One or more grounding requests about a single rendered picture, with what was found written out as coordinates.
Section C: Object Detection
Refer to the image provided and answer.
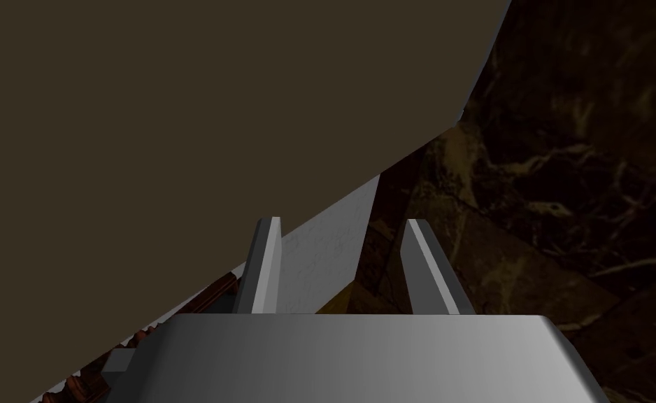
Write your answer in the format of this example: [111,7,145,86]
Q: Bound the white flat panel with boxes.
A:
[274,173,382,315]

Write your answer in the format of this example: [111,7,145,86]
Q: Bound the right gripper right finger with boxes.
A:
[400,218,478,315]

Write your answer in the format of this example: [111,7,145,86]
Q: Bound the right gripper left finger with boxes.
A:
[233,216,283,315]

